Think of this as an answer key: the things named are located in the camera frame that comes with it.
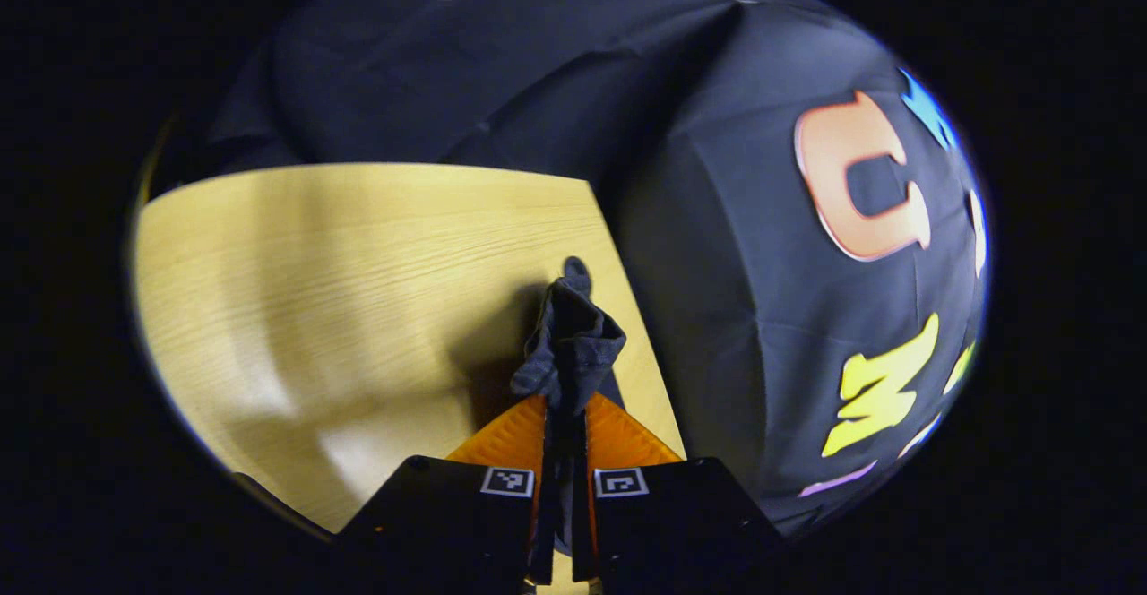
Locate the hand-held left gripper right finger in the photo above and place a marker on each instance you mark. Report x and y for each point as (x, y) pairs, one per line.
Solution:
(582, 523)

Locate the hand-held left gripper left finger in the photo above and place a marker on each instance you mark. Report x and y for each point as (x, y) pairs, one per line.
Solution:
(540, 523)

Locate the black jeans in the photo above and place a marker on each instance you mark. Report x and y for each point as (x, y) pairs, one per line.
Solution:
(569, 344)

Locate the black backdrop cloth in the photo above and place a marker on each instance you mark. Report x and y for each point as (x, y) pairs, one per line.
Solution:
(717, 219)

